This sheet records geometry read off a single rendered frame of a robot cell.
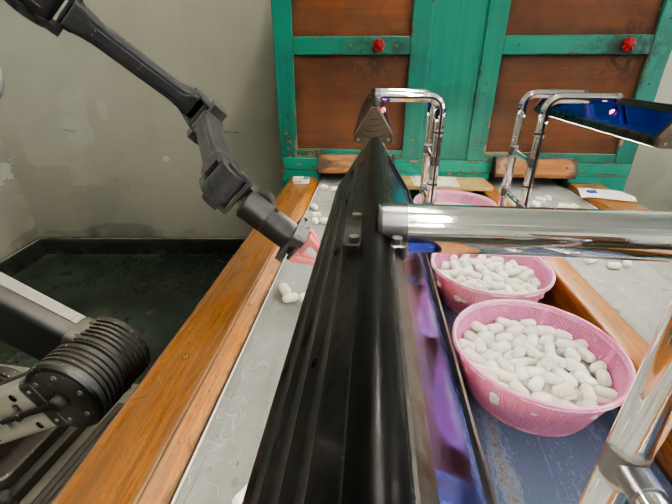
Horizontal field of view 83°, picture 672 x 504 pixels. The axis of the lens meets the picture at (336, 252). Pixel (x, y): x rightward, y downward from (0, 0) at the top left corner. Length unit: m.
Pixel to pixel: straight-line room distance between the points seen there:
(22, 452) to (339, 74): 1.39
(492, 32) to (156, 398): 1.46
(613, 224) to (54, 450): 0.98
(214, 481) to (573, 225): 0.47
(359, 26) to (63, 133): 1.98
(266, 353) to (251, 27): 1.99
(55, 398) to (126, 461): 0.20
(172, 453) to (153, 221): 2.36
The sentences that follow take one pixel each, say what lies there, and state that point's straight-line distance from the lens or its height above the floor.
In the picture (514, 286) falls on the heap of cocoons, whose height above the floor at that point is 0.74.
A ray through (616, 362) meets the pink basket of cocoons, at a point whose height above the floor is 0.75.
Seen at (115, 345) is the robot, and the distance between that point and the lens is 0.72.
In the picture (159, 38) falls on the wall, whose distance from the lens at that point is 2.56.
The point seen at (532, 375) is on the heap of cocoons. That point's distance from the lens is 0.71.
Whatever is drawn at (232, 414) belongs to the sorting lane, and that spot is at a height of 0.74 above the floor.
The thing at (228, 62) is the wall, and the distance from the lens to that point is 2.44.
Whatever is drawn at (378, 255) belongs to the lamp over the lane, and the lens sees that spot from 0.15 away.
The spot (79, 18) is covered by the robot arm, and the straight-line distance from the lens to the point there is 1.03.
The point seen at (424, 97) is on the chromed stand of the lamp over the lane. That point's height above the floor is 1.11.
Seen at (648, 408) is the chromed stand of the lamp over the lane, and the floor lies 1.01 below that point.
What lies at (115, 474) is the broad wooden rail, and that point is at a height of 0.76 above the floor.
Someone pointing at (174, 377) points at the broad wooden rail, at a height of 0.76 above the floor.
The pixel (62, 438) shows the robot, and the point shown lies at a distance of 1.03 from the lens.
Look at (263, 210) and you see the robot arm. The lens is 0.72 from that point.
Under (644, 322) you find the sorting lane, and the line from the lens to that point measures 0.94.
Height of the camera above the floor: 1.18
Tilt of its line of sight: 26 degrees down
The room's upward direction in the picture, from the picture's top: straight up
